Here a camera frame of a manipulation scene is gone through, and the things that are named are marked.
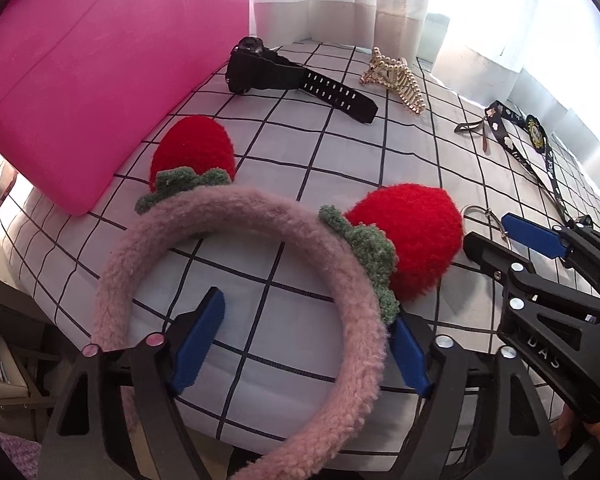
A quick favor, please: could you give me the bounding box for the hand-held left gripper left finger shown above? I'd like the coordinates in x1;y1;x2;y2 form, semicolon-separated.
39;287;226;480

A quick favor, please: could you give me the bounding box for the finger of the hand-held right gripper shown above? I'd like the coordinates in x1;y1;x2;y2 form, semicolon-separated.
462;231;536;287
500;213;600;306

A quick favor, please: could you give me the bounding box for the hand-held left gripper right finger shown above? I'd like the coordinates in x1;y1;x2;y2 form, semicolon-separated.
388;313;567;480

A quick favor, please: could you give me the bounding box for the pink fluffy strawberry headband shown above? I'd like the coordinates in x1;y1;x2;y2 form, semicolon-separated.
91;115;464;480

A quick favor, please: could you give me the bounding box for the person's right hand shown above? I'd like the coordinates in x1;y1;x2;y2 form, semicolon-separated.
554;402;600;461

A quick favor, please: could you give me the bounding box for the round cartoon badge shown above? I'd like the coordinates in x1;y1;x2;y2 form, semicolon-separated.
524;114;551;152

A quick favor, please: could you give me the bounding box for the beige bedside furniture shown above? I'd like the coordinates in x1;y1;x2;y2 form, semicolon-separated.
0;265;61;446

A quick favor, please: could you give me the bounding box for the gold hair claw clip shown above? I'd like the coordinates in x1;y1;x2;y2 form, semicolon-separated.
359;46;427;118

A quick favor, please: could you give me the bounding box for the white black checked bedsheet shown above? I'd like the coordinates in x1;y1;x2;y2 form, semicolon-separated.
0;40;600;461

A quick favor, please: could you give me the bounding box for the purple knitted cloth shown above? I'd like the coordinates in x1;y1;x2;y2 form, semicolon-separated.
0;355;42;480

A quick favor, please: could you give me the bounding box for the black digital wristwatch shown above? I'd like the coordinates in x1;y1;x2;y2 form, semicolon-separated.
226;35;380;126

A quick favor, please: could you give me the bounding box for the white curtain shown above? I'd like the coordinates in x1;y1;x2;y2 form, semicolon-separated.
250;0;600;196

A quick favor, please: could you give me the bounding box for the pink cushion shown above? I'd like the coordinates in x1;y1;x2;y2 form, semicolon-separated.
0;0;254;218

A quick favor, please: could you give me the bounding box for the silver metal ring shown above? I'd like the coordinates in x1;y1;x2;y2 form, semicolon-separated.
462;203;509;242

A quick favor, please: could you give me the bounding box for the black lanyard with charms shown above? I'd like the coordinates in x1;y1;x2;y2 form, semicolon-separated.
454;101;595;229

